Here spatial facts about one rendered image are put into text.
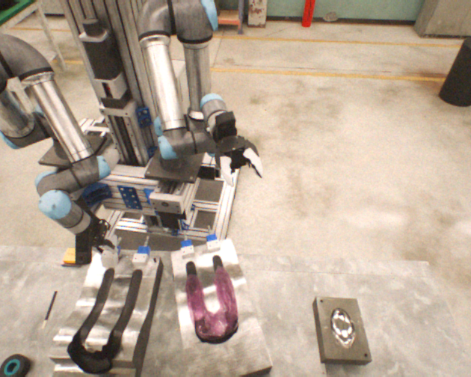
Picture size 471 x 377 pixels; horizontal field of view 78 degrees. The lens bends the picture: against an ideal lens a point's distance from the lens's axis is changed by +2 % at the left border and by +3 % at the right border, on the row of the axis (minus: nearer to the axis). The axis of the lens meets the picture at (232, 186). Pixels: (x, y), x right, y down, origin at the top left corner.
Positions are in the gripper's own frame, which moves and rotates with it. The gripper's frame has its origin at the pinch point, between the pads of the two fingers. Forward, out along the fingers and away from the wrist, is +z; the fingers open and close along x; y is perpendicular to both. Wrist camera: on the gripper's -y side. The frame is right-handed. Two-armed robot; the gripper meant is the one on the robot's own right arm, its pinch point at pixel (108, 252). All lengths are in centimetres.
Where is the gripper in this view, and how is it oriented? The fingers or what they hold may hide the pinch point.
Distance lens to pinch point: 123.0
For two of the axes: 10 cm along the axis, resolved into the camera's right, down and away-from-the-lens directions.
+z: 1.4, 5.6, 8.2
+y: 0.3, -8.3, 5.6
